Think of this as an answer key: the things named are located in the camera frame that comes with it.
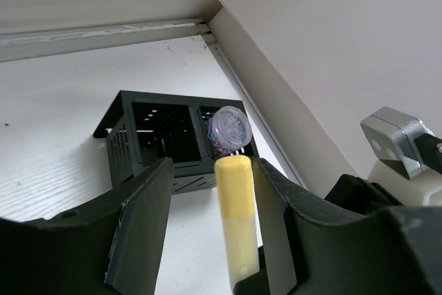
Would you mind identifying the clear jar of paper clips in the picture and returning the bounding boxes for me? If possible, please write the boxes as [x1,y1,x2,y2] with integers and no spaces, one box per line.
[205,106,253,158]

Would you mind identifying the yellow highlighter pen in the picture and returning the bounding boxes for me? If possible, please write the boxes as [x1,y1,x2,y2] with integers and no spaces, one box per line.
[215,155,260,287]

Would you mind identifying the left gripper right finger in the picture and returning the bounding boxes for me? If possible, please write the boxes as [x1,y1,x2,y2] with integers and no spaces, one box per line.
[233,159,441,294]

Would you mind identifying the black two-compartment organizer box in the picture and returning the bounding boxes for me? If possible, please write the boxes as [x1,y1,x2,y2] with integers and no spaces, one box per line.
[93,91,244,194]

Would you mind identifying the aluminium rail right side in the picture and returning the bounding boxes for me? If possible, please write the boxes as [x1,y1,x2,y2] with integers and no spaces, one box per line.
[204,28,307,189]

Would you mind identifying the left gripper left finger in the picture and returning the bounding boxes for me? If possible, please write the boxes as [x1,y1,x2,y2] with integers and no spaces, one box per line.
[1,158,174,294]

